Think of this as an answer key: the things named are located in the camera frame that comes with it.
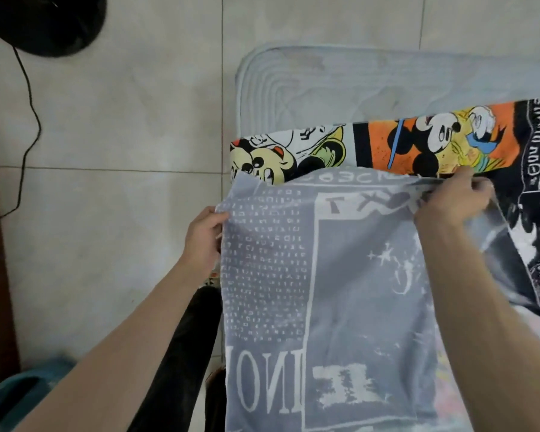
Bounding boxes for person's right forearm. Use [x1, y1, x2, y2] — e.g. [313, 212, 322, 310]
[419, 217, 540, 432]

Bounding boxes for light blue quilted mattress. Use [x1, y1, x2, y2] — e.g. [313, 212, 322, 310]
[235, 43, 540, 140]

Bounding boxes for person's right hand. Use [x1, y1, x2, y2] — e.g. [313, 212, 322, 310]
[414, 166, 496, 233]

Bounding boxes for teal plastic basin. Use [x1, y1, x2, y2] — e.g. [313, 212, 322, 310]
[0, 355, 78, 432]

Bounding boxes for black round fan base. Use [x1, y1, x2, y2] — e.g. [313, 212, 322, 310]
[0, 0, 108, 58]

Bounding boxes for person's left forearm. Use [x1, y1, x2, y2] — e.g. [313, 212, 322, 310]
[14, 260, 204, 432]

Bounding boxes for black power cable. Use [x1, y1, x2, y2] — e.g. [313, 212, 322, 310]
[0, 46, 42, 219]

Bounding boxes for cartoon print blanket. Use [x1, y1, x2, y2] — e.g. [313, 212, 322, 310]
[215, 97, 540, 432]

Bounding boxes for person's black trousers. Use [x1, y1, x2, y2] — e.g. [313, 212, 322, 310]
[127, 286, 227, 432]

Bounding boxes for person's left hand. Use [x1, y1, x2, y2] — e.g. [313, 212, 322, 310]
[180, 206, 230, 284]

